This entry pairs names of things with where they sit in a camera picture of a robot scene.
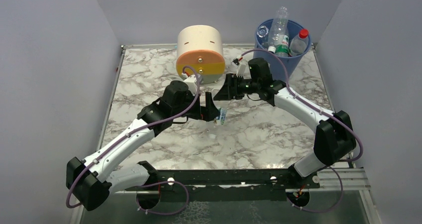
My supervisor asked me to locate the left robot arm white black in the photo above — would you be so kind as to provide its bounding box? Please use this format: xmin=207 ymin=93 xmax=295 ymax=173
xmin=66 ymin=81 xmax=219 ymax=211

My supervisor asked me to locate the clear unlabelled bottle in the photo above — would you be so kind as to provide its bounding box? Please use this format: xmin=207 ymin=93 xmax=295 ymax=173
xmin=268 ymin=6 xmax=289 ymax=54

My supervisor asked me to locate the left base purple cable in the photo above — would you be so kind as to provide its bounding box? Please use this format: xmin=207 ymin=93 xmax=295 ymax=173
xmin=136 ymin=180 xmax=190 ymax=217

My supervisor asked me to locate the blue green label bottle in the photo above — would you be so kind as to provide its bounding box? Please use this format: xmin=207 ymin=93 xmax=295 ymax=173
xmin=207 ymin=107 xmax=227 ymax=139

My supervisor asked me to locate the blue plastic bin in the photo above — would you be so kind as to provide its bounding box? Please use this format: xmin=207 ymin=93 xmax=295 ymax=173
xmin=253 ymin=19 xmax=311 ymax=82

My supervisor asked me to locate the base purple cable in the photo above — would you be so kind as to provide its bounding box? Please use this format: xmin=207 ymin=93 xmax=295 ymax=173
xmin=136 ymin=180 xmax=190 ymax=217
xmin=285 ymin=165 xmax=344 ymax=214

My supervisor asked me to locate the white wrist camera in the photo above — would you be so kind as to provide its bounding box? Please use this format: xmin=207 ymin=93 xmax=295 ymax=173
xmin=232 ymin=56 xmax=246 ymax=77
xmin=184 ymin=74 xmax=203 ymax=96

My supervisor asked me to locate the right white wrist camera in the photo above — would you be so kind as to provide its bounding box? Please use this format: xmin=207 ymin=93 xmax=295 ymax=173
xmin=232 ymin=56 xmax=246 ymax=77

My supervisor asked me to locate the clear blue tinted bottle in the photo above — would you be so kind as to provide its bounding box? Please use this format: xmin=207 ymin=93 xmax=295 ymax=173
xmin=257 ymin=25 xmax=269 ymax=49

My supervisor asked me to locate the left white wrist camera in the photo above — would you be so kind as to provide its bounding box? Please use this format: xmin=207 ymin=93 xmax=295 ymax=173
xmin=184 ymin=74 xmax=203 ymax=96

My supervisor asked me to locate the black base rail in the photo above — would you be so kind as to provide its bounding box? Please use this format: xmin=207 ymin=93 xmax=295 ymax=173
xmin=125 ymin=161 xmax=320 ymax=210

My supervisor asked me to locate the green white label bottle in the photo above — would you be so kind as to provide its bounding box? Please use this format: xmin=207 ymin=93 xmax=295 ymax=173
xmin=275 ymin=34 xmax=289 ymax=57

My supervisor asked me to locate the red nongfu label bottle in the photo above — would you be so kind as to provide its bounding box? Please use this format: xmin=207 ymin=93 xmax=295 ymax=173
xmin=289 ymin=29 xmax=309 ymax=57

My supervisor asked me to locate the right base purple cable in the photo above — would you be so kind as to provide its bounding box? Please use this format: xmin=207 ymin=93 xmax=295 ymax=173
xmin=285 ymin=165 xmax=344 ymax=214

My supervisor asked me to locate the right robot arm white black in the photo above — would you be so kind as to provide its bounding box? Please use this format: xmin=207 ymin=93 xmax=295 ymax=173
xmin=214 ymin=58 xmax=356 ymax=180

